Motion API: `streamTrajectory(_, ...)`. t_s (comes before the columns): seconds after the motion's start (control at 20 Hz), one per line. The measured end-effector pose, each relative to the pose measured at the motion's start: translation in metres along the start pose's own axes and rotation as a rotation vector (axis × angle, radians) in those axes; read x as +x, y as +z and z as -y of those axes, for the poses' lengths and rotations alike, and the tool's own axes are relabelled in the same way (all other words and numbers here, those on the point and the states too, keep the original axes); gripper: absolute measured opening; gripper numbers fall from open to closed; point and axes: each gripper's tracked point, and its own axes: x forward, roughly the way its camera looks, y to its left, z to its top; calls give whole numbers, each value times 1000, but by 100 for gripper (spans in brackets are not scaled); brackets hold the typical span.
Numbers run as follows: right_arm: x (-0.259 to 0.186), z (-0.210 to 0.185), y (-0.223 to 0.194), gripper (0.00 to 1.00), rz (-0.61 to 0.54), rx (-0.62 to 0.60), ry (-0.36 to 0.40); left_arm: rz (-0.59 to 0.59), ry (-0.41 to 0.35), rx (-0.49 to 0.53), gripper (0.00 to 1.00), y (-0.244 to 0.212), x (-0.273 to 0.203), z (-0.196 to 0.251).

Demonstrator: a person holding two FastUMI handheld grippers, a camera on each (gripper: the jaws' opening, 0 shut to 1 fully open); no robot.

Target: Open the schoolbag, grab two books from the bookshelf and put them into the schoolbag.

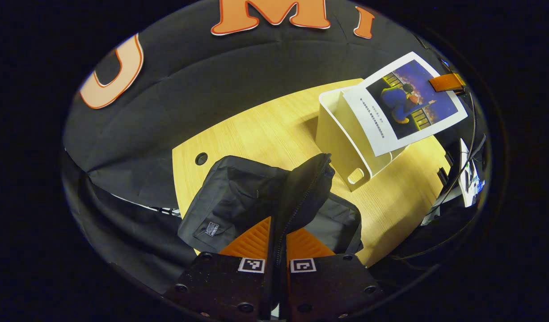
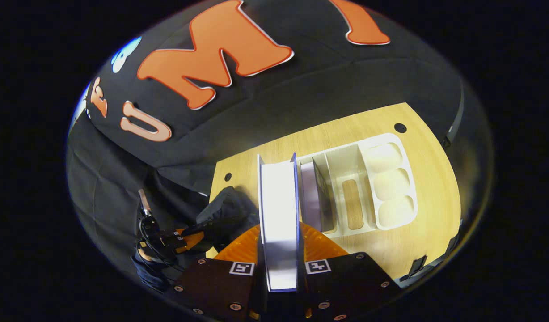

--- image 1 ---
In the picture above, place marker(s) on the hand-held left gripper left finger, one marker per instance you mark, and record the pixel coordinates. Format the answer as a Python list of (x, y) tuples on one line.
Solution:
[(225, 286)]

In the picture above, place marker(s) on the black schoolbag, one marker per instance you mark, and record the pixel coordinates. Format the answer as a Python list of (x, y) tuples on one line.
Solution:
[(238, 192)]

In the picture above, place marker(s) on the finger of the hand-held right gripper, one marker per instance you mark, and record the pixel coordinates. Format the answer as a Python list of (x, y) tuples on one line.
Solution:
[(446, 82)]

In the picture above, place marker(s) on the white bookshelf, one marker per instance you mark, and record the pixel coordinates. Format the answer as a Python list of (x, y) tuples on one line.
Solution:
[(337, 143)]

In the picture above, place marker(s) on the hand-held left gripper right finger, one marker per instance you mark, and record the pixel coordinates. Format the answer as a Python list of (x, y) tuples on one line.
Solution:
[(328, 286)]

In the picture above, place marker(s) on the black backdrop cloth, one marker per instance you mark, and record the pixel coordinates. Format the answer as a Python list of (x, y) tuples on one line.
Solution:
[(189, 89)]

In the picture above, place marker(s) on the blue picture cover book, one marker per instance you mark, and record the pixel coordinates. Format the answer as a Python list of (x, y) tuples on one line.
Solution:
[(399, 103)]

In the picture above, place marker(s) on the white lit screen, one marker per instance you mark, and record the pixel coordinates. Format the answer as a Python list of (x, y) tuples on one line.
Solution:
[(469, 179)]

